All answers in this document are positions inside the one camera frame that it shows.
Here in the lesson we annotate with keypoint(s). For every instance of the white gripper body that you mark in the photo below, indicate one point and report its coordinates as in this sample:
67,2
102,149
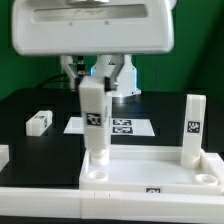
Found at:
70,27

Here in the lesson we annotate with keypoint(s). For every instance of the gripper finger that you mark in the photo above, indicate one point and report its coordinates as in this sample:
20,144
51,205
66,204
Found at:
69,67
111,82

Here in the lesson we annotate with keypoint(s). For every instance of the white desk top tray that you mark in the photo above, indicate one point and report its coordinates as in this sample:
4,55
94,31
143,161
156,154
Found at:
153,169

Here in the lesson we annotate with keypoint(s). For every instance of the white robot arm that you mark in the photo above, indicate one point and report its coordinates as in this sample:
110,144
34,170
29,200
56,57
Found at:
93,27

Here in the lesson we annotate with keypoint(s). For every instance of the marker sheet with tags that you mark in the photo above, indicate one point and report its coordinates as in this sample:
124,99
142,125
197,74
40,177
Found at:
119,126

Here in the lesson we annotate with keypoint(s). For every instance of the white left fence piece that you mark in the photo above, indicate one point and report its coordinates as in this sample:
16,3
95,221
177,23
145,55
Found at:
4,156

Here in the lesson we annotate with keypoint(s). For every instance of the white front fence bar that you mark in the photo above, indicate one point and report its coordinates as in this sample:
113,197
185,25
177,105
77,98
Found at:
131,206

